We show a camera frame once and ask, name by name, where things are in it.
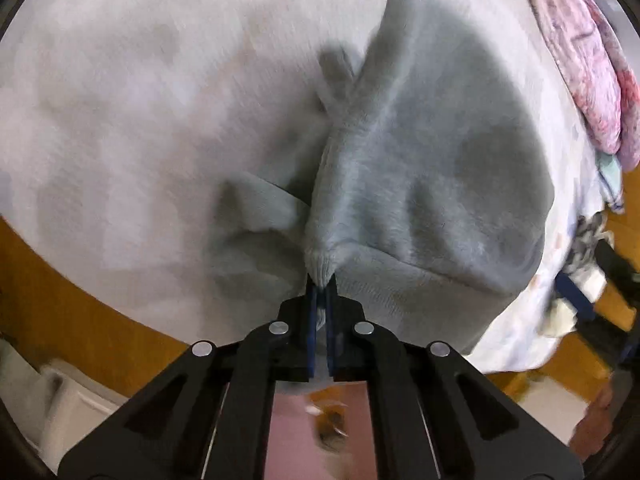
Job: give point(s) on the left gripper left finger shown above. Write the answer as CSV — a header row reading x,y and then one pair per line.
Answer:
x,y
207,415

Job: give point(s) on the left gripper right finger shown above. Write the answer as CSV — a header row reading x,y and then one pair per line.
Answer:
x,y
433,415

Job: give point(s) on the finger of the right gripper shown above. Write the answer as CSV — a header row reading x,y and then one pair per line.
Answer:
x,y
566,288
618,271

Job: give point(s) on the grey zip hoodie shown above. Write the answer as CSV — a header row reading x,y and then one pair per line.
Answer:
x,y
422,190

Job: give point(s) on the person right hand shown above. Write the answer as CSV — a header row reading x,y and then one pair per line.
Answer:
x,y
590,433

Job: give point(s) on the cream folded garment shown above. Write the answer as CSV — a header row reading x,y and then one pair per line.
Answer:
x,y
560,317

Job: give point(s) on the grey checked garment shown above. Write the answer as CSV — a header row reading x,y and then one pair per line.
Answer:
x,y
588,233

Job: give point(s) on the teal striped pillow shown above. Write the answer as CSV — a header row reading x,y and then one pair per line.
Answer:
x,y
610,175

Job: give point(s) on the pink clothed legs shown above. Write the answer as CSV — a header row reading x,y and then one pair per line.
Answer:
x,y
321,435

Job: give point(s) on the purple floral quilt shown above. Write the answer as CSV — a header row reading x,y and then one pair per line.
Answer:
x,y
595,69

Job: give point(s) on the floral white bed sheet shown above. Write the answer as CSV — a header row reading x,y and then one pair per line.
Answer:
x,y
120,119

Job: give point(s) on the wooden bed frame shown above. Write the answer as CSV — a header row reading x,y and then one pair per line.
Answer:
x,y
45,316

